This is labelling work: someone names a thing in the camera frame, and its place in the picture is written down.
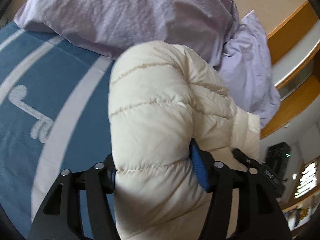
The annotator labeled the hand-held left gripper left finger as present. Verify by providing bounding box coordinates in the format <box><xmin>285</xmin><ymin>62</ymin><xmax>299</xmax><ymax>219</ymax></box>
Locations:
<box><xmin>27</xmin><ymin>154</ymin><xmax>119</xmax><ymax>240</ymax></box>

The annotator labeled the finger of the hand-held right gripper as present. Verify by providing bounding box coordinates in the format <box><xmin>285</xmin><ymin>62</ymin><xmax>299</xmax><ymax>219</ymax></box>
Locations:
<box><xmin>232</xmin><ymin>149</ymin><xmax>263</xmax><ymax>172</ymax></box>

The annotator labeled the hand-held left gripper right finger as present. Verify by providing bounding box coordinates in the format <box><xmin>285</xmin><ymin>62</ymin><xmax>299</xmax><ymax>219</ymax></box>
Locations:
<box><xmin>189</xmin><ymin>139</ymin><xmax>293</xmax><ymax>240</ymax></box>

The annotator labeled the cream quilted puffer jacket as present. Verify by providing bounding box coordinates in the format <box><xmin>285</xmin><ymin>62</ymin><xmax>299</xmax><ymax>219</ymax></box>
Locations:
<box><xmin>107</xmin><ymin>40</ymin><xmax>262</xmax><ymax>240</ymax></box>

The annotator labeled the light lavender pillow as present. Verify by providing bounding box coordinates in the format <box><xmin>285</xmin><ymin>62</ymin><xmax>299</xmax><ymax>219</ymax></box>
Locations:
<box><xmin>217</xmin><ymin>10</ymin><xmax>282</xmax><ymax>128</ymax></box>

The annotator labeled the blue striped blanket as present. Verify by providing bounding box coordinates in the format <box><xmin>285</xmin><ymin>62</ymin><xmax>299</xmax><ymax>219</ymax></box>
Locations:
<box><xmin>0</xmin><ymin>21</ymin><xmax>118</xmax><ymax>238</ymax></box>

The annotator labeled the dark lavender pillow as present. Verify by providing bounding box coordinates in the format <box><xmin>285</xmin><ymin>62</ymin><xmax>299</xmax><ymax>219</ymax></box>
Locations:
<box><xmin>14</xmin><ymin>0</ymin><xmax>239</xmax><ymax>67</ymax></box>

